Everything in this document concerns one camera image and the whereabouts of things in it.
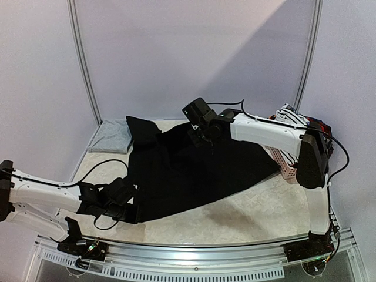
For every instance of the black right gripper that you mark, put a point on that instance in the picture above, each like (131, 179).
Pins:
(198, 136)

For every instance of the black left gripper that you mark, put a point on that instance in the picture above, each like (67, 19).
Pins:
(134, 217)

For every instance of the black shirt with buttons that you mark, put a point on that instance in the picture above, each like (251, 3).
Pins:
(172, 175)

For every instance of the grey tank top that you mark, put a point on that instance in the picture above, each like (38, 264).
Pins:
(113, 136)

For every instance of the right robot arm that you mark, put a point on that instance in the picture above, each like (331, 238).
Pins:
(300, 141)

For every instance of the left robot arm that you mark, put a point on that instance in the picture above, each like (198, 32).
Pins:
(22, 195)

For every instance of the pink perforated laundry basket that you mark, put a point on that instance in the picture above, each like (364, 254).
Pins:
(286, 161)

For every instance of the white striped garment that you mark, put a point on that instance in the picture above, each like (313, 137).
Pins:
(289, 115)

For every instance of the colourful patterned garment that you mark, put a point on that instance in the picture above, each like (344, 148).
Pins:
(320, 125)

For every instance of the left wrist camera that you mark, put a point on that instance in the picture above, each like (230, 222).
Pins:
(120, 191)

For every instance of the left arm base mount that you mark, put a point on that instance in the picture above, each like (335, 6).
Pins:
(85, 249)

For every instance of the aluminium front rail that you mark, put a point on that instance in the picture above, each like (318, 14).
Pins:
(265, 261)

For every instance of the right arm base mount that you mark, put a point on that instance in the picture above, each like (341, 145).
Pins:
(311, 249)

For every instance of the right aluminium corner post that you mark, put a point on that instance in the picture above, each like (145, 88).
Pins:
(309, 54)

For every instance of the aluminium corner post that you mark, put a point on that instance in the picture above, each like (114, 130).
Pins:
(309, 54)
(83, 65)

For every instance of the left aluminium corner post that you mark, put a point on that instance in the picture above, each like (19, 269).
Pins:
(83, 65)

